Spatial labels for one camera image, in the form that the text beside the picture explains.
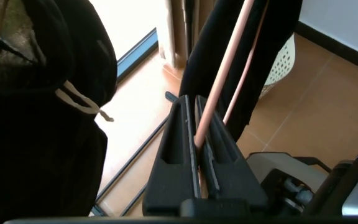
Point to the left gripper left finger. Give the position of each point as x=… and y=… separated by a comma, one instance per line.
x=172, y=183

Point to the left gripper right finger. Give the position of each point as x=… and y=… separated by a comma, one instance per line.
x=235, y=183

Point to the black garment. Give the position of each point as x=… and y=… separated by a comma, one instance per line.
x=36, y=149
x=272, y=46

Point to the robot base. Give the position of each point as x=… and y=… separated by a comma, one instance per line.
x=291, y=168

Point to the black clothes rack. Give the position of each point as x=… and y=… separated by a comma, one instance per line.
x=129, y=161

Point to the white laundry basket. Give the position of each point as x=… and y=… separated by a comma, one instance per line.
x=281, y=68

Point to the brown curtain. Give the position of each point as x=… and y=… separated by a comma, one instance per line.
x=176, y=31

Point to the window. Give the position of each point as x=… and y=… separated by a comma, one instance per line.
x=126, y=28

